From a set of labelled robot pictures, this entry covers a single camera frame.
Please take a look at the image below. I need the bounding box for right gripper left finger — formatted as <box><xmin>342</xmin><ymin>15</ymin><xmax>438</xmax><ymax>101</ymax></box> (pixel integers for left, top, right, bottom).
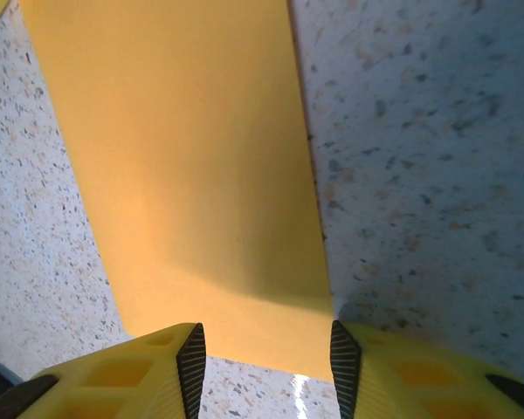
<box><xmin>0</xmin><ymin>321</ymin><xmax>208</xmax><ymax>419</ymax></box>

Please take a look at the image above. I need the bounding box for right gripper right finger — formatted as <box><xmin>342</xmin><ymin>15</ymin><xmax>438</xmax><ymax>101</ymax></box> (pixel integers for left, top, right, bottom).
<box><xmin>330</xmin><ymin>319</ymin><xmax>524</xmax><ymax>419</ymax></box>

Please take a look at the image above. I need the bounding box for yellow paper sheet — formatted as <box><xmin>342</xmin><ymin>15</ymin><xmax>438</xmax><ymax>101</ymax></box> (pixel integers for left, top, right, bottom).
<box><xmin>17</xmin><ymin>0</ymin><xmax>335</xmax><ymax>383</ymax></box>

